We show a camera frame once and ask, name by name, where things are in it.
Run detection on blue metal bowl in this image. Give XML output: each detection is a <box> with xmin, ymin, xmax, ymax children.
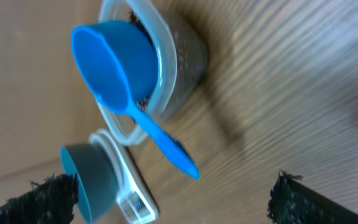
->
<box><xmin>60</xmin><ymin>144</ymin><xmax>119</xmax><ymax>223</ymax></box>

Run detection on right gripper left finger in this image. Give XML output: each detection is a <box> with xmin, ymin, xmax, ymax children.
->
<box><xmin>0</xmin><ymin>174</ymin><xmax>79</xmax><ymax>224</ymax></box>

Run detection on clear plastic food container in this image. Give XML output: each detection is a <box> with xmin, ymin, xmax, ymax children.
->
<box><xmin>95</xmin><ymin>0</ymin><xmax>209</xmax><ymax>147</ymax></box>

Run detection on white digital kitchen scale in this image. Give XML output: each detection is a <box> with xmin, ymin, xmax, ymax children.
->
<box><xmin>88</xmin><ymin>129</ymin><xmax>159</xmax><ymax>224</ymax></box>

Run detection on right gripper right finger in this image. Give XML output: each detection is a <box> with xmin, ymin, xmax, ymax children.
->
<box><xmin>267</xmin><ymin>170</ymin><xmax>358</xmax><ymax>224</ymax></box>

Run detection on red beans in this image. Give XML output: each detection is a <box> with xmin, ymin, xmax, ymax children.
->
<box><xmin>129</xmin><ymin>11</ymin><xmax>152</xmax><ymax>111</ymax></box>

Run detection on blue plastic measuring scoop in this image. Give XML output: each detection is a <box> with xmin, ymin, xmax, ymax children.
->
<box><xmin>71</xmin><ymin>20</ymin><xmax>200</xmax><ymax>179</ymax></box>

